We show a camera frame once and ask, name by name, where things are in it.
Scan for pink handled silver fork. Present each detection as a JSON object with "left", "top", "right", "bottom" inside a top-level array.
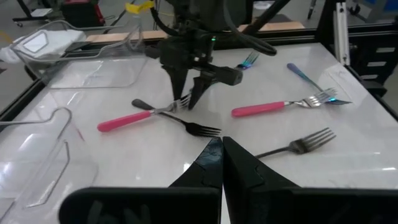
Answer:
[
  {"left": 231, "top": 88, "right": 339, "bottom": 119},
  {"left": 96, "top": 93, "right": 192, "bottom": 133}
]

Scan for black hazard striped mat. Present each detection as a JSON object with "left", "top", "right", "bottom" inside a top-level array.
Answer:
[{"left": 349, "top": 23, "right": 398, "bottom": 94}]

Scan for black metal fork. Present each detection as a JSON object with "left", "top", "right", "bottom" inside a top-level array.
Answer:
[
  {"left": 131, "top": 98, "right": 223, "bottom": 138},
  {"left": 254, "top": 126, "right": 337, "bottom": 159}
]

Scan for yellow tape tag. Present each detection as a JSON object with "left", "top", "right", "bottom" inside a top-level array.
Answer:
[{"left": 124, "top": 1, "right": 155, "bottom": 15}]

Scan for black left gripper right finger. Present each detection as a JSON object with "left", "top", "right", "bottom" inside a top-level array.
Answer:
[{"left": 223, "top": 136, "right": 301, "bottom": 224}]

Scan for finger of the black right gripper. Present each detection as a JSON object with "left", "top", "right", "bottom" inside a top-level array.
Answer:
[
  {"left": 187, "top": 74, "right": 218, "bottom": 111},
  {"left": 163, "top": 65, "right": 189, "bottom": 101}
]

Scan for silver aluminium profile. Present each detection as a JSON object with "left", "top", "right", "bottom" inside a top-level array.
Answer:
[{"left": 332, "top": 2, "right": 351, "bottom": 67}]

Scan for red black case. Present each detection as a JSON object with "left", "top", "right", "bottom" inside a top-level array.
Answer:
[{"left": 60, "top": 0, "right": 106, "bottom": 28}]

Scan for wooden table board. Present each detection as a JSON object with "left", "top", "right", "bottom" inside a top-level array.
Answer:
[{"left": 85, "top": 21, "right": 306, "bottom": 44}]

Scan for iridescent blue fork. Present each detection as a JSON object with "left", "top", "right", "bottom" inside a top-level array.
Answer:
[
  {"left": 286, "top": 62, "right": 353, "bottom": 106},
  {"left": 235, "top": 50, "right": 261, "bottom": 70}
]

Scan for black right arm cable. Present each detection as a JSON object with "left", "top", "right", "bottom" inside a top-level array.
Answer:
[{"left": 222, "top": 0, "right": 278, "bottom": 57}]

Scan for clear plastic bin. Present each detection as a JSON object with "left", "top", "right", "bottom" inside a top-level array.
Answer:
[
  {"left": 0, "top": 106, "right": 100, "bottom": 224},
  {"left": 10, "top": 19, "right": 149, "bottom": 90}
]

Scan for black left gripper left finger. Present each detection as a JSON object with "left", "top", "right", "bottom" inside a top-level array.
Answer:
[{"left": 169, "top": 136, "right": 224, "bottom": 189}]

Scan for black wheeled cart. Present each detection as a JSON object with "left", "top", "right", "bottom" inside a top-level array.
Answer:
[{"left": 12, "top": 0, "right": 54, "bottom": 28}]

